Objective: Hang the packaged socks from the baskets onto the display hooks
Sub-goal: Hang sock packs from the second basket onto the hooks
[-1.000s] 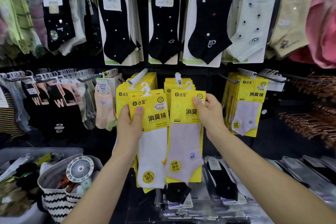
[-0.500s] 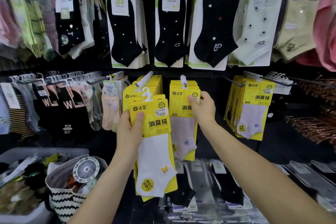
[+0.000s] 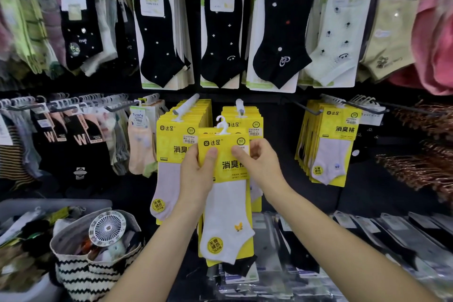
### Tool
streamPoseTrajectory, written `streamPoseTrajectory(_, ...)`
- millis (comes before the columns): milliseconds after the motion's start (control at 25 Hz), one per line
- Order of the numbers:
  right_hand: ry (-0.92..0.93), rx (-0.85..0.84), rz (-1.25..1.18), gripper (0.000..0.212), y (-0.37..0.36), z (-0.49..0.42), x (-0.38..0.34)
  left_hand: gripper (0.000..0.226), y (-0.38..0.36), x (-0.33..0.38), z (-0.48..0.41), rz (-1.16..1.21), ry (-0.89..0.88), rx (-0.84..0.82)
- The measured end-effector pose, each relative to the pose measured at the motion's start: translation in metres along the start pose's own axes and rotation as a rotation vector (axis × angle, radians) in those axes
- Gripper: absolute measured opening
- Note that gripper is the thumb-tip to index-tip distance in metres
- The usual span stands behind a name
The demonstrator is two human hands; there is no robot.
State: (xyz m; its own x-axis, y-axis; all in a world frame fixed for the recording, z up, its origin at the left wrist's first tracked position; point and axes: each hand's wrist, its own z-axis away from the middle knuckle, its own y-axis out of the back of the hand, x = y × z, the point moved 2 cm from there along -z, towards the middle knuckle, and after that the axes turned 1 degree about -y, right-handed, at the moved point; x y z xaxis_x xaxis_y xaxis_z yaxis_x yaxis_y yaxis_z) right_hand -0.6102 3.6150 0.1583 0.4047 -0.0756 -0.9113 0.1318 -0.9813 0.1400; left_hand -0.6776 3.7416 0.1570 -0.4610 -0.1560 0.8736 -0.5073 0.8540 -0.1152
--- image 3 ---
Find clear price tag holder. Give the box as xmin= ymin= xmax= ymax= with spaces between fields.
xmin=359 ymin=109 xmax=386 ymax=126

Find white plastic bin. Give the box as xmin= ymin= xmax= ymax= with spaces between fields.
xmin=0 ymin=199 xmax=113 ymax=302

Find bunch yellow sock packets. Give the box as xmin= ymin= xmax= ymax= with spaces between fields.
xmin=150 ymin=99 xmax=213 ymax=225
xmin=221 ymin=105 xmax=264 ymax=213
xmin=294 ymin=99 xmax=362 ymax=187

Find cream dotted sock pack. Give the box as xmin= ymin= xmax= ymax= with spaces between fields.
xmin=299 ymin=0 xmax=379 ymax=88

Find row black socks peach cuffs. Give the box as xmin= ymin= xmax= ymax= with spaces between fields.
xmin=30 ymin=92 xmax=130 ymax=189

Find yellow hooked sock packet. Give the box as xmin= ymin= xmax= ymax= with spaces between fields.
xmin=197 ymin=116 xmax=250 ymax=136

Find yellow packet white sock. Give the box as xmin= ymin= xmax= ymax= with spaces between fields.
xmin=197 ymin=121 xmax=256 ymax=267

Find black white zigzag tote bag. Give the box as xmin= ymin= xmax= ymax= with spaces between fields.
xmin=49 ymin=208 xmax=144 ymax=302

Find row of clear bagged socks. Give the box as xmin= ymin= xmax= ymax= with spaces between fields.
xmin=207 ymin=210 xmax=453 ymax=302

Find person's left hand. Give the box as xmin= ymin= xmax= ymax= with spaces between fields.
xmin=176 ymin=143 xmax=218 ymax=214

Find heap of copper hangers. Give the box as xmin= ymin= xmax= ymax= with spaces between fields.
xmin=377 ymin=101 xmax=453 ymax=203

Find white handheld fan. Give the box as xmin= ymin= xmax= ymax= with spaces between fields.
xmin=88 ymin=210 xmax=127 ymax=248

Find bunch of pastel sock packs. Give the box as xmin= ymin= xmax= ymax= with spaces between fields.
xmin=127 ymin=94 xmax=167 ymax=178

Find white tipped peg hook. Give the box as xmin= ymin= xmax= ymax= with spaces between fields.
xmin=171 ymin=92 xmax=201 ymax=122

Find black dotted sock white card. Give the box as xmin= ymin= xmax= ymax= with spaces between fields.
xmin=130 ymin=0 xmax=195 ymax=91

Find person's right hand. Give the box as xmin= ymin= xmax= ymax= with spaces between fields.
xmin=231 ymin=138 xmax=291 ymax=203

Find pink garments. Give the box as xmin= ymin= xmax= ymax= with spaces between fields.
xmin=389 ymin=0 xmax=453 ymax=95

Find row black socks white cards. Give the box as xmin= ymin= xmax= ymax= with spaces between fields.
xmin=200 ymin=0 xmax=318 ymax=93

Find person's right forearm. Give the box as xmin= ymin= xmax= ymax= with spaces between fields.
xmin=272 ymin=185 xmax=439 ymax=302

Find row of pastel hanging socks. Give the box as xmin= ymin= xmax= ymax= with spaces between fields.
xmin=0 ymin=0 xmax=66 ymax=79

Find black dotted tall socks bunch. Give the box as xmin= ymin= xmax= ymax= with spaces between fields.
xmin=58 ymin=0 xmax=118 ymax=78

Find bunch of striped socks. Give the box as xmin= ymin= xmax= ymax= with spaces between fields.
xmin=0 ymin=110 xmax=42 ymax=189

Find person's left forearm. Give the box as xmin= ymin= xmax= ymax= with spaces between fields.
xmin=102 ymin=206 xmax=204 ymax=302

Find beige sock pack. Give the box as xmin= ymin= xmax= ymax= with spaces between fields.
xmin=357 ymin=0 xmax=431 ymax=83

